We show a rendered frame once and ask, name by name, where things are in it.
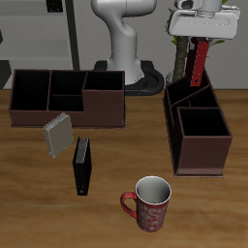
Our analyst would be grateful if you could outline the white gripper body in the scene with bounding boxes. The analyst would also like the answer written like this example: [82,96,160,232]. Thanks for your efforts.
[167,6,242,41]

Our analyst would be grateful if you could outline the red book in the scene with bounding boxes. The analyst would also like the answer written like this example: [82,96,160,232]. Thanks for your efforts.
[185,37,210,88]

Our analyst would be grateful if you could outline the dark brown desk caddy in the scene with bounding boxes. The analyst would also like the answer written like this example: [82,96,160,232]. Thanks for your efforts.
[7,68,127,130]
[162,69,233,179]

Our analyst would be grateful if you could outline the grey book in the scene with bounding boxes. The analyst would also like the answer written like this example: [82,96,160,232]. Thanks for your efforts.
[42,111,76,159]

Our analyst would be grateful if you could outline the black book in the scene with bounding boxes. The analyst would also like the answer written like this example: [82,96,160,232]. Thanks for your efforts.
[72,136,93,197]

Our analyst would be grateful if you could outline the black items on shelf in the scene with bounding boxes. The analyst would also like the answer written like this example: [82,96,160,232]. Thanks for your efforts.
[46,0,64,14]

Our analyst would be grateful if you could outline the grey shelf unit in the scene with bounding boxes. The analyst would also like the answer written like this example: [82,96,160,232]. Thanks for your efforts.
[0,0,81,90]

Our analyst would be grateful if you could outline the red patterned mug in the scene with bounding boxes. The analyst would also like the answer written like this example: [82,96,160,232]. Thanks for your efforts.
[119,175,173,233]

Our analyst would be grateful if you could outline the flat black base plate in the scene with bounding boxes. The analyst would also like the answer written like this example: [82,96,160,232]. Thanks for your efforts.
[93,59,166,97]

